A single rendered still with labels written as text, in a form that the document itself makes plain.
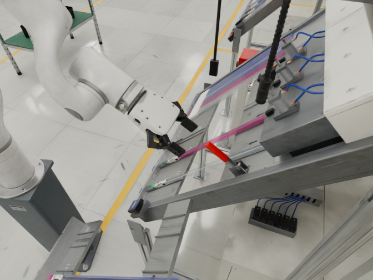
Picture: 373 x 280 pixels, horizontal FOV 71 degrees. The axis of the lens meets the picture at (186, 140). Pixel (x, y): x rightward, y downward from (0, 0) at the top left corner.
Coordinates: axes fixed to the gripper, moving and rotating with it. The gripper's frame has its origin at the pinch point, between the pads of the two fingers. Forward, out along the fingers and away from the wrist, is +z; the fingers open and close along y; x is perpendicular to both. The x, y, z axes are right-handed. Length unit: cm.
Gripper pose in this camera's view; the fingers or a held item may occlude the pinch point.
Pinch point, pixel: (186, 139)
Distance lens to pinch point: 66.2
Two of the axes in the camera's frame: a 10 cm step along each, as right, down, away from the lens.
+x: -5.0, 4.4, 7.4
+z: 7.9, 5.8, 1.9
